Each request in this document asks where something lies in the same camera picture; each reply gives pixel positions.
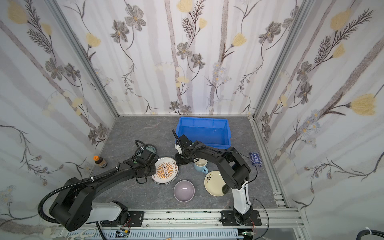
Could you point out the light blue mug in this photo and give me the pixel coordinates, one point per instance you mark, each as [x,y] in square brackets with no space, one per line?
[201,166]

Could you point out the blue rectangular device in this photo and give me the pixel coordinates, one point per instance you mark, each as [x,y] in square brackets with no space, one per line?
[256,159]

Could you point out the cream floral plate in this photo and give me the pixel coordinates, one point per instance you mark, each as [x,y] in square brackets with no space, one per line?
[214,183]

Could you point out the purple bowl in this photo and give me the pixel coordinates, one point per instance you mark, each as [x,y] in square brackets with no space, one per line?
[184,191]

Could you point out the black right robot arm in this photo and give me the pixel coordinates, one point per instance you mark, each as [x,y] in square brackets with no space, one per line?
[233,168]

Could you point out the brown bottle orange cap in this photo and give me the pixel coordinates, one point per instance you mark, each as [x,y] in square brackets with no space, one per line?
[100,161]

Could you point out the green patterned small plate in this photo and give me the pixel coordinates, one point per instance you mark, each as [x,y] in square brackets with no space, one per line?
[151,148]

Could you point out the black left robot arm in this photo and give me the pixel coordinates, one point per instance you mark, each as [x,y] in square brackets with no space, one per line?
[72,205]

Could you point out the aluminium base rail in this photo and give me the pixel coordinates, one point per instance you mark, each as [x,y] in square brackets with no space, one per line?
[264,224]

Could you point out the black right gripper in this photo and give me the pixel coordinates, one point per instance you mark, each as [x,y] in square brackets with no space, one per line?
[182,155]

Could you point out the orange sunburst plate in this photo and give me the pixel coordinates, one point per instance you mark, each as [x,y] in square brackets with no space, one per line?
[166,170]

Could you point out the blue plastic bin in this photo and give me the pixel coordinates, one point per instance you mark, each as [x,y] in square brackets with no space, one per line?
[212,132]

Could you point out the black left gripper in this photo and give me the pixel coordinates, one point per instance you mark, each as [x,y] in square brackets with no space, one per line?
[149,157]

